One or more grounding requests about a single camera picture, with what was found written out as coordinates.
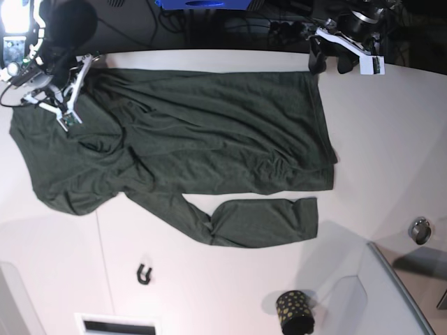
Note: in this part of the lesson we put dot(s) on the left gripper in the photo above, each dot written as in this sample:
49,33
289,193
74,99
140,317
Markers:
347,33

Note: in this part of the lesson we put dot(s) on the blue plastic box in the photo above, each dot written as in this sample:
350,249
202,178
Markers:
203,4

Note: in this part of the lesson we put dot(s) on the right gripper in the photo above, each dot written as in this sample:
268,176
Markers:
58,93

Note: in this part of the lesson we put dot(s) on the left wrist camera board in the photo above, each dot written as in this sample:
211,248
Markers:
372,65

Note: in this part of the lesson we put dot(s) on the round metal table grommet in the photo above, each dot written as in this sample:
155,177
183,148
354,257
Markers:
420,230

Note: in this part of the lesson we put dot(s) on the dark green t-shirt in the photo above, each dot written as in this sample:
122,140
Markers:
204,152

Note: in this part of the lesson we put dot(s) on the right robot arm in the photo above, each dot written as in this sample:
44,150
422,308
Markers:
40,41

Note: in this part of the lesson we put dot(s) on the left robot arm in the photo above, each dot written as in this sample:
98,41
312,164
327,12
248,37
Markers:
386,6

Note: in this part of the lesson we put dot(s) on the black round stool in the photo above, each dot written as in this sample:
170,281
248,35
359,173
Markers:
72,24

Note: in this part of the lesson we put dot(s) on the black cup with gold dots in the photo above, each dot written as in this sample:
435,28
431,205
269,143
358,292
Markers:
294,313

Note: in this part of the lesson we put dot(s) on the white rectangular table slot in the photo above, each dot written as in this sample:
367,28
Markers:
113,324

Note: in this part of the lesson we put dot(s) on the small black plastic clip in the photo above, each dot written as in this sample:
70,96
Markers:
144,274

